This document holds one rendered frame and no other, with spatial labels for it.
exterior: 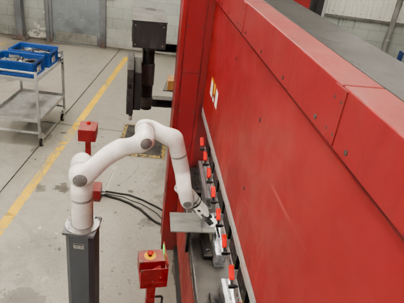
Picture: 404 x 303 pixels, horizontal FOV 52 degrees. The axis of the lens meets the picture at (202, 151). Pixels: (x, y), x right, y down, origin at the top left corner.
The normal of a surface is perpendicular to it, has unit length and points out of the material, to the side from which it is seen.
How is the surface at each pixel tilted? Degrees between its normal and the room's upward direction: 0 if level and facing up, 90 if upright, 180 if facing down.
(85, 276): 90
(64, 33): 90
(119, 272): 0
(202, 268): 0
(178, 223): 0
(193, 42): 90
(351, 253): 90
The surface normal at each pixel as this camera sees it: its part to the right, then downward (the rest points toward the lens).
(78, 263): -0.04, 0.47
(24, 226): 0.11, -0.87
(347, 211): -0.99, -0.05
